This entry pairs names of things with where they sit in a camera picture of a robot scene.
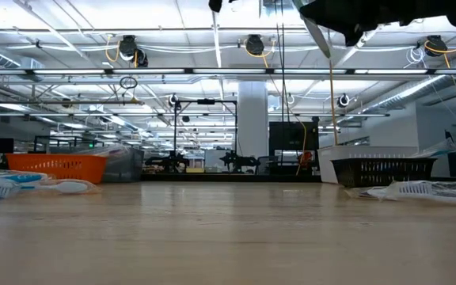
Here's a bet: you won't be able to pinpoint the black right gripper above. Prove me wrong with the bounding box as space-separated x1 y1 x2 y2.
298 0 456 48

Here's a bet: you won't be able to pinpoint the green toothbrush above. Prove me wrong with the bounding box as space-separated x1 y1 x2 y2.
292 0 334 59

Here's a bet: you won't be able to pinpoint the blue toothbrush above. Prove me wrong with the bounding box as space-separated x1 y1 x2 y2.
412 137 456 160
0 169 51 184

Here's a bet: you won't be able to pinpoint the packaged toothbrushes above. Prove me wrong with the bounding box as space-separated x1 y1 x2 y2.
0 177 103 200

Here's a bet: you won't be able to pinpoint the long ceiling light strip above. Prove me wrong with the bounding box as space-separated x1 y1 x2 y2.
0 67 456 77

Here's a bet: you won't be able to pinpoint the white building pillar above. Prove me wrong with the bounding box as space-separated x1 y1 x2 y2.
237 81 270 159

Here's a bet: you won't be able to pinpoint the black screen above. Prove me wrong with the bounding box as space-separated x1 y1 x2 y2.
268 121 320 158

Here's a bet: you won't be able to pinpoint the black plastic basket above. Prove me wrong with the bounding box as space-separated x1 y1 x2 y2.
329 157 438 188

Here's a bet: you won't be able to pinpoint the dark grey plastic basket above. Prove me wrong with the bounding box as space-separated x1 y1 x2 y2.
48 145 146 184

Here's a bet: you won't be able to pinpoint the orange plastic basket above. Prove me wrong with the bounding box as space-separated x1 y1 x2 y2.
5 153 109 185

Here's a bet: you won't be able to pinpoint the yellow hanging cable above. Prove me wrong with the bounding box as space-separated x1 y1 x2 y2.
327 59 340 147

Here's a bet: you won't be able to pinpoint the black frame stand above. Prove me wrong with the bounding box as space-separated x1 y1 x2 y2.
173 98 239 159

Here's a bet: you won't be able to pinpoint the hanging black cable loop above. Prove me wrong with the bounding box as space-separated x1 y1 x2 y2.
118 75 139 91

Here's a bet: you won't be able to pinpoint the thin yellow cable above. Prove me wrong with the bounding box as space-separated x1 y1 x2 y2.
287 106 308 177

